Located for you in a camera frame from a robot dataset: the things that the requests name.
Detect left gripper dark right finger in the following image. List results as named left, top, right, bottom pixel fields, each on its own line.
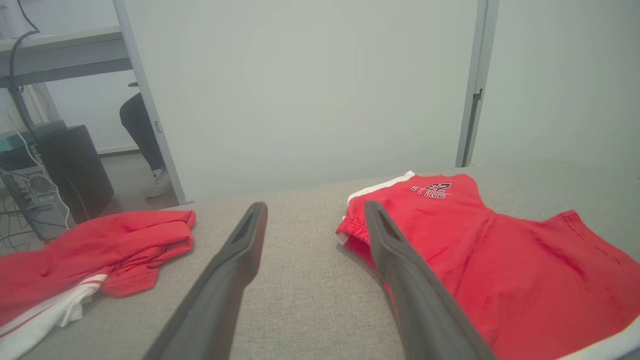
left=364, top=200, right=498, bottom=360

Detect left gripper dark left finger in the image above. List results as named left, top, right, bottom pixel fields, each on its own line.
left=142, top=201, right=268, bottom=360

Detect red shorts with white stripe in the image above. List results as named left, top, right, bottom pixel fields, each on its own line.
left=335, top=171, right=640, bottom=360

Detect red jersey with white sleeves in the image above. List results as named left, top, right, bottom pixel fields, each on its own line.
left=0, top=210, right=197, bottom=360

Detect white sneaker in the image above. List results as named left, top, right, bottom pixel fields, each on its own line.
left=145, top=169, right=173, bottom=198

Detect black trousered leg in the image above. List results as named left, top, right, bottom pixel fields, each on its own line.
left=119, top=92, right=166, bottom=173

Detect black computer box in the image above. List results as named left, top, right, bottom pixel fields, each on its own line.
left=37, top=125, right=115, bottom=223

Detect silver computer tower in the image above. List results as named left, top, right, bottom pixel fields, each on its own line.
left=0, top=165, right=71, bottom=241

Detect white partition panel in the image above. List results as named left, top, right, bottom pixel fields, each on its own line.
left=470, top=0, right=640, bottom=176
left=120, top=0, right=488, bottom=203

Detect teal box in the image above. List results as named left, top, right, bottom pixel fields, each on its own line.
left=0, top=120, right=66, bottom=153

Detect grey desk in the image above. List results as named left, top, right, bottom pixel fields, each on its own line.
left=0, top=27, right=133, bottom=88

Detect grey partition post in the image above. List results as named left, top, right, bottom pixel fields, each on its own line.
left=455, top=0, right=501, bottom=168
left=112, top=0, right=193, bottom=206

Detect black hanging cable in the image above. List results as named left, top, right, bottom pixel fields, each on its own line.
left=9, top=0, right=41, bottom=91

